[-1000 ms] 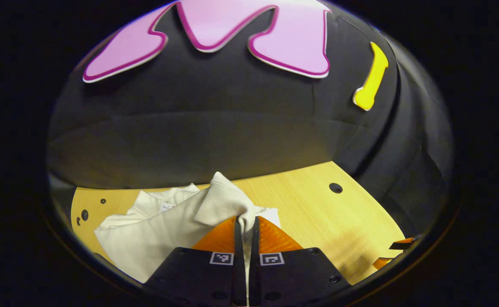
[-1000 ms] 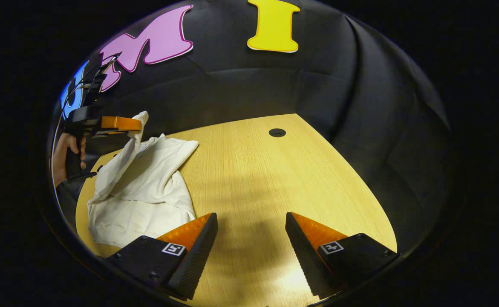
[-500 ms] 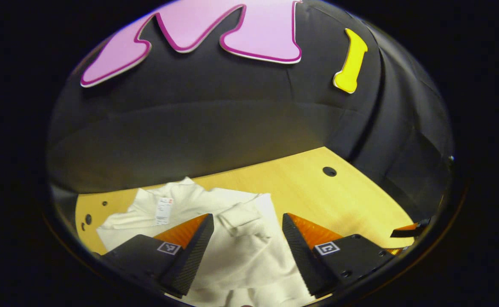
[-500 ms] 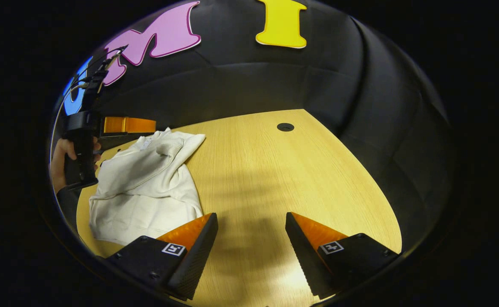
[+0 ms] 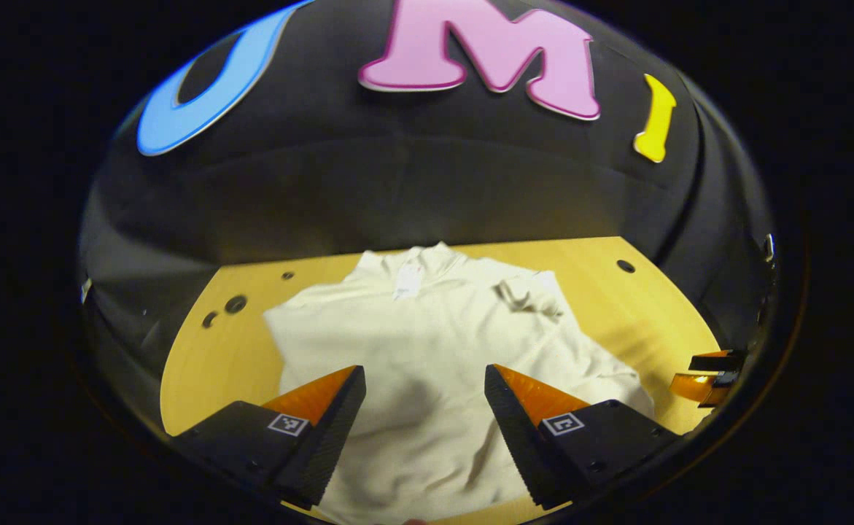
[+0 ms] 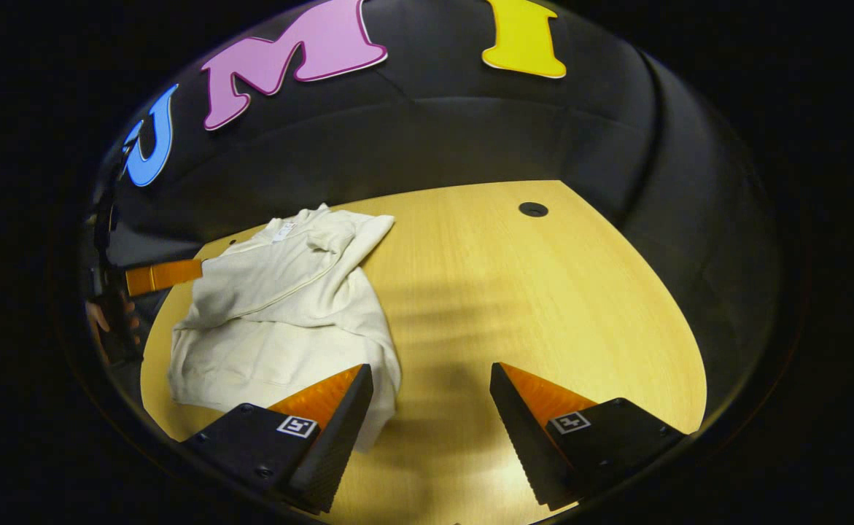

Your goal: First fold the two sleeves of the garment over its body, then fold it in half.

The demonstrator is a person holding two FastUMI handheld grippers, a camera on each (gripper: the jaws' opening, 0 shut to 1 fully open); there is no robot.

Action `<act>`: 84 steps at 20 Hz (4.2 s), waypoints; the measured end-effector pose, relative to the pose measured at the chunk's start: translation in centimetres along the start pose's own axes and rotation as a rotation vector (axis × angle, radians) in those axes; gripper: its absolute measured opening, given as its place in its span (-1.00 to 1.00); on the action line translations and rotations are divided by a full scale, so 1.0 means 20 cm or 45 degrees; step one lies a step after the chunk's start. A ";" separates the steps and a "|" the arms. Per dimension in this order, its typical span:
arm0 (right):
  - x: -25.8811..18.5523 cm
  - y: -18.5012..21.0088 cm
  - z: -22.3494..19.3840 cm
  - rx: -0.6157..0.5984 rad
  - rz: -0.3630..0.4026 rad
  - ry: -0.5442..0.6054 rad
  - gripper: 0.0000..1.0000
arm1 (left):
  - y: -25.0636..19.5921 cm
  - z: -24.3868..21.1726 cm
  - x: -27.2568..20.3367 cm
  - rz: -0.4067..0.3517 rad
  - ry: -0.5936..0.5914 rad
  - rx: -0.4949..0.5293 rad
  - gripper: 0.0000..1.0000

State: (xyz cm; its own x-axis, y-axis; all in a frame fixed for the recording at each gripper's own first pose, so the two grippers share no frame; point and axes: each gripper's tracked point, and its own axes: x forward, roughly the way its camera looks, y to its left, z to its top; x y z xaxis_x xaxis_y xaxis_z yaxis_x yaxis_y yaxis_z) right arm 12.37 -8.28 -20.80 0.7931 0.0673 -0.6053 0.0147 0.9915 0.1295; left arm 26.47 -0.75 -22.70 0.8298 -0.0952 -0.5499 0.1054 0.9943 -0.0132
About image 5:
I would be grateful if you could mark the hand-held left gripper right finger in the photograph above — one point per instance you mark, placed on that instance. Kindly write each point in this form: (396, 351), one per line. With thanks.
(514, 437)

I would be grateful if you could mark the black backdrop cloth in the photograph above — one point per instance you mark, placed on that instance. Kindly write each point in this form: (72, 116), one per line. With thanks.
(397, 197)

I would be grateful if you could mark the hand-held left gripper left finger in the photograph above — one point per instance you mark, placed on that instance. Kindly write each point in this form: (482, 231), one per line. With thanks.
(328, 437)

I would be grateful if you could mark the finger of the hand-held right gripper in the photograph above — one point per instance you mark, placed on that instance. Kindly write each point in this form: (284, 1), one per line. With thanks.
(700, 384)
(718, 360)

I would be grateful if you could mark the cream sweater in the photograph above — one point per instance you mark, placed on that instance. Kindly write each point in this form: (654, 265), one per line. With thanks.
(426, 343)

